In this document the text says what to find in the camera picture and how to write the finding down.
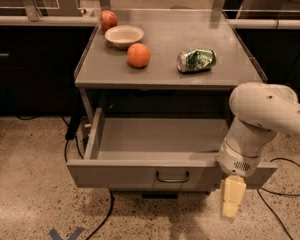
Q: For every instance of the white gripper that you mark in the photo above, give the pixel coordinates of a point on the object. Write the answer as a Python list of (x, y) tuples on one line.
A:
[(234, 163)]

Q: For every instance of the grey top drawer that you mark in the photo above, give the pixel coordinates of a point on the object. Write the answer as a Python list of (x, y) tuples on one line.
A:
[(151, 154)]

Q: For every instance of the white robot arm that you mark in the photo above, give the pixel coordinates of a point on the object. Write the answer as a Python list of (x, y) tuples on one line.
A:
[(260, 112)]

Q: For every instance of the grey drawer cabinet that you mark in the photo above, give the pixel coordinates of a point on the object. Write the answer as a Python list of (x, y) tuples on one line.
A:
[(108, 83)]

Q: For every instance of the crushed green soda can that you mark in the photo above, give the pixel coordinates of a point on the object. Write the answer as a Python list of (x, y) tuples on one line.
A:
[(195, 60)]

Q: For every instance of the orange fruit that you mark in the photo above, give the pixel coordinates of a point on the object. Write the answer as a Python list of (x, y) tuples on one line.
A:
[(138, 55)]

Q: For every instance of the white ceramic bowl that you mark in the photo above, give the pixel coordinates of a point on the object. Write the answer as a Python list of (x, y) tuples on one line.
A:
[(124, 36)]

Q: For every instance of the blue tape cross marker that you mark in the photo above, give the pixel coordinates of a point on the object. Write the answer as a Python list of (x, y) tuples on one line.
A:
[(56, 235)]

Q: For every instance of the red apple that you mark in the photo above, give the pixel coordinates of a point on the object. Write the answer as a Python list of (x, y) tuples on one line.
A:
[(108, 19)]

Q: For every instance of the white horizontal rail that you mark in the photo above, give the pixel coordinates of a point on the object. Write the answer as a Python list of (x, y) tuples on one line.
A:
[(281, 24)]

